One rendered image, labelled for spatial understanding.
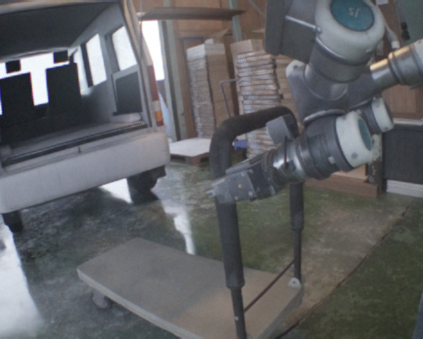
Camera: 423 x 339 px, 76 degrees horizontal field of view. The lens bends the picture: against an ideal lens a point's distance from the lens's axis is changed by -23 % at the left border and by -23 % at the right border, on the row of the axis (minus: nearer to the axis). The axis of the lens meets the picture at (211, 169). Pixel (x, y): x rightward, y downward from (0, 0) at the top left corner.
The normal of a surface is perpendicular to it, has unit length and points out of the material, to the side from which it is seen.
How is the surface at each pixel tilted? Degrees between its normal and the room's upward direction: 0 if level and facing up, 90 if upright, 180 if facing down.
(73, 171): 87
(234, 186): 90
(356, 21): 68
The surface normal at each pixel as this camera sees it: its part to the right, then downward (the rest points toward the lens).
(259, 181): 0.68, -0.28
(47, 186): 0.56, 0.14
